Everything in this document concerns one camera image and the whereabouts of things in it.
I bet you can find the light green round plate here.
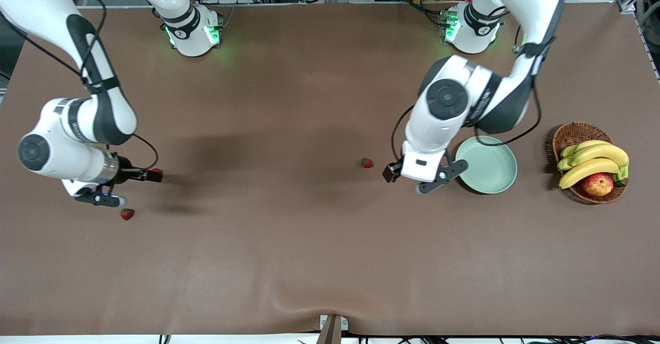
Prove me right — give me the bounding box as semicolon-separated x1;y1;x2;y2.
455;136;518;194

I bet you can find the brown table mat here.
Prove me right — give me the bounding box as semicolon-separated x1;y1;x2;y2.
0;1;660;337

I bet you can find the yellow banana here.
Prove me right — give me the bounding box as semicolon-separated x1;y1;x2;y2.
557;144;630;172
559;158;630;190
560;140;613;160

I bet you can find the brown wicker basket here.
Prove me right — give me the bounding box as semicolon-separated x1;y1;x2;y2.
552;122;628;204

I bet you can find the red yellow apple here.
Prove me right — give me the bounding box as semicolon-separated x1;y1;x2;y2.
582;173;614;197

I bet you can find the metal bracket with bar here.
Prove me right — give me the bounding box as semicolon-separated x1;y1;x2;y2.
316;314;349;344

